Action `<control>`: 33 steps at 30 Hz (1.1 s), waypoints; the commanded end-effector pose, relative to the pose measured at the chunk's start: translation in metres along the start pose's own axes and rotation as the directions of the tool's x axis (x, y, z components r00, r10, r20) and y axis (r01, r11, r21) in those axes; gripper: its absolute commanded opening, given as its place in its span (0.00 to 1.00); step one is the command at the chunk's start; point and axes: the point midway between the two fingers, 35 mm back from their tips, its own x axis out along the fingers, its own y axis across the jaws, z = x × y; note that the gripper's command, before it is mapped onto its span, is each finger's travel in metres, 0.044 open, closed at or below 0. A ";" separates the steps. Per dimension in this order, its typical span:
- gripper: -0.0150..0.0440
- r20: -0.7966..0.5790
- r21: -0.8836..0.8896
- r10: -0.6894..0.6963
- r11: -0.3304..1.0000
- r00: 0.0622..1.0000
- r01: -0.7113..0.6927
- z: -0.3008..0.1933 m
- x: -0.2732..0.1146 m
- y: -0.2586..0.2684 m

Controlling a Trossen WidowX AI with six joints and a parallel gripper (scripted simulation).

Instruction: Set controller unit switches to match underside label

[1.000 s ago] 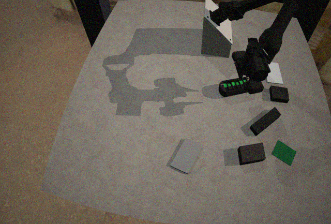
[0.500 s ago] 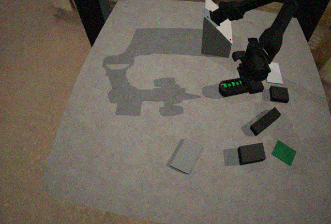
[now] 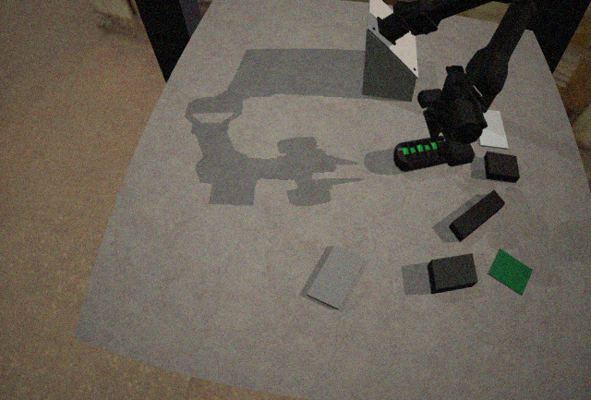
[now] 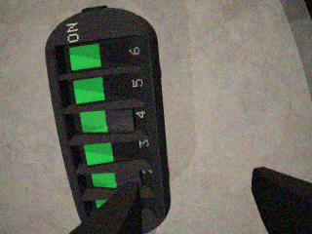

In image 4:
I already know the dark grey controller unit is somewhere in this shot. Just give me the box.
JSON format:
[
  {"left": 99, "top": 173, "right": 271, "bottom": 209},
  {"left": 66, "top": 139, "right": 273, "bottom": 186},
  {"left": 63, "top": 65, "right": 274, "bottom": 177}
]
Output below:
[{"left": 44, "top": 5, "right": 171, "bottom": 234}]

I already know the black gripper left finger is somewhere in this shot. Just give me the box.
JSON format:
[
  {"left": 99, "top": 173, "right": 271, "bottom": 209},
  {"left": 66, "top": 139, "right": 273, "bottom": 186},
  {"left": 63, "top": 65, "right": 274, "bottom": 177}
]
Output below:
[{"left": 69, "top": 180, "right": 143, "bottom": 234}]

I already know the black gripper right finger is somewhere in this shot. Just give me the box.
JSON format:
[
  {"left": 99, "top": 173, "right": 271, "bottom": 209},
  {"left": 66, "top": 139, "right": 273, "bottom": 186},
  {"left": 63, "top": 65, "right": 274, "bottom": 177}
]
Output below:
[{"left": 251, "top": 167, "right": 312, "bottom": 234}]

